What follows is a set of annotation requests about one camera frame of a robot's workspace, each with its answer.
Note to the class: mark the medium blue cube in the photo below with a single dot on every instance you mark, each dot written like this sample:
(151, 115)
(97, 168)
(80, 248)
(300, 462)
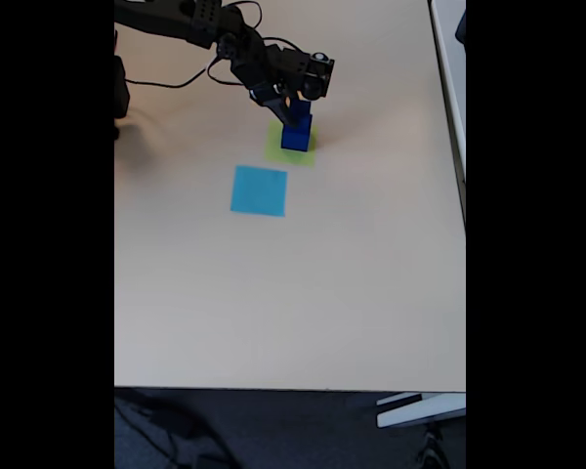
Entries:
(304, 115)

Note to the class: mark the large blue cube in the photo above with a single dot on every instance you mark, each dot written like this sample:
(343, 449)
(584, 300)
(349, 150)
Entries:
(295, 139)

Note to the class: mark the orange paper square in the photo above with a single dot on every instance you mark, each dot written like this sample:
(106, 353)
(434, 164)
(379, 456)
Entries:
(293, 100)

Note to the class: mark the green paper square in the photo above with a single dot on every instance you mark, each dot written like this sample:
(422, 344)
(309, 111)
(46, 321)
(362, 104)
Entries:
(272, 151)

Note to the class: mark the light blue paper square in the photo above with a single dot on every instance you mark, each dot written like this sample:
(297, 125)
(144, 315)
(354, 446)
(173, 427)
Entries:
(258, 191)

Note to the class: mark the dark blue object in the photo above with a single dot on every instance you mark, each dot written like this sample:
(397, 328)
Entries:
(462, 29)

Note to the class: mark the white table foot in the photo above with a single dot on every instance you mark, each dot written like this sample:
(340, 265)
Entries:
(420, 411)

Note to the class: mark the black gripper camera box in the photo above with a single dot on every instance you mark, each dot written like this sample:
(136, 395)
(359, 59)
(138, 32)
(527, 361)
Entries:
(312, 73)

